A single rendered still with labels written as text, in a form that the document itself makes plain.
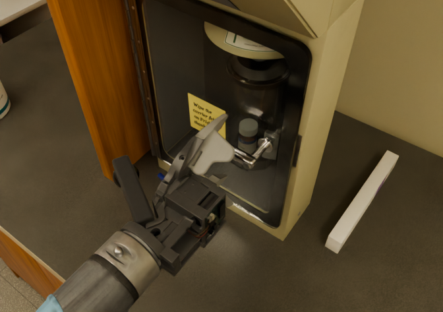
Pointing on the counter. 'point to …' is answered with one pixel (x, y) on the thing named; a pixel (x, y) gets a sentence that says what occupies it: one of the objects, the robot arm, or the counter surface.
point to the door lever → (248, 161)
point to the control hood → (283, 1)
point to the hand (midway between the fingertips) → (221, 146)
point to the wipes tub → (4, 101)
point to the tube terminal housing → (341, 30)
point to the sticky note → (204, 113)
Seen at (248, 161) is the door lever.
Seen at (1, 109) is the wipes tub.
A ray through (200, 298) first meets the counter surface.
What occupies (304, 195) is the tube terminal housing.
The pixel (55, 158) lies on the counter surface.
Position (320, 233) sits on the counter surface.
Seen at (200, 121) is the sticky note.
